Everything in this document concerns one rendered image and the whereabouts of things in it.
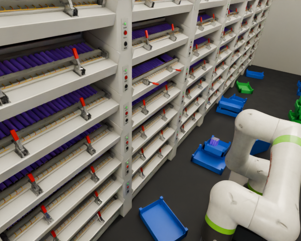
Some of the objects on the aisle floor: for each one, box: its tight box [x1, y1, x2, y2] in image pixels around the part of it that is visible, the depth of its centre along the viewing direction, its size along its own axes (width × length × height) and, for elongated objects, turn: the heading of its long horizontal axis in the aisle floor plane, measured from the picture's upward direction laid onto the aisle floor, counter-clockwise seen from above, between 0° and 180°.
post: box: [196, 0, 231, 127], centre depth 208 cm, size 20×9×176 cm, turn 52°
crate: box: [202, 135, 231, 158], centre depth 209 cm, size 30×20×8 cm
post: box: [82, 0, 132, 217], centre depth 109 cm, size 20×9×176 cm, turn 52°
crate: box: [139, 196, 188, 241], centre depth 145 cm, size 30×20×8 cm
